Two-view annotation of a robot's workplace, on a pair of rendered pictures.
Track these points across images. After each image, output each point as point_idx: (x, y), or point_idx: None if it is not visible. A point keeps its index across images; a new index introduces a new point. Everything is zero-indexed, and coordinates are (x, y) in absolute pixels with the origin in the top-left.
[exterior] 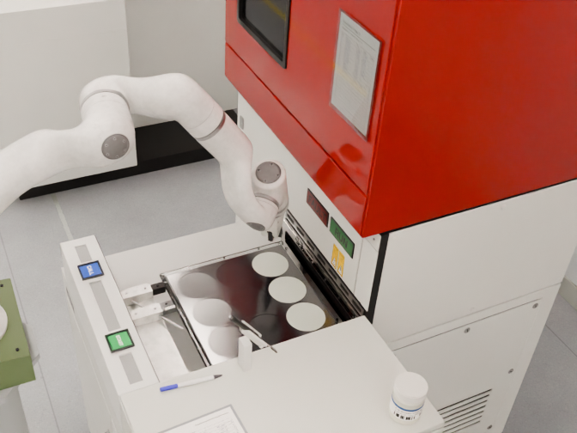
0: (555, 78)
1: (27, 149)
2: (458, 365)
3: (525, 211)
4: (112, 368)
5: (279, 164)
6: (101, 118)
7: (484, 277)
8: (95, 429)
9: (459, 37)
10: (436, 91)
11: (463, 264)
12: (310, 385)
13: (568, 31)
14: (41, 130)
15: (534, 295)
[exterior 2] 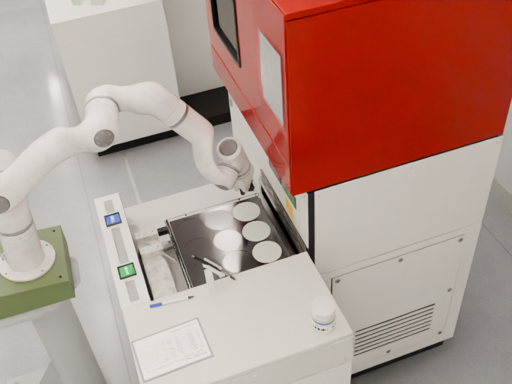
0: (437, 69)
1: (48, 142)
2: (399, 286)
3: (433, 170)
4: (120, 291)
5: (236, 141)
6: (93, 118)
7: (407, 219)
8: None
9: (343, 48)
10: (331, 88)
11: (385, 211)
12: (257, 304)
13: (441, 33)
14: (57, 127)
15: (458, 232)
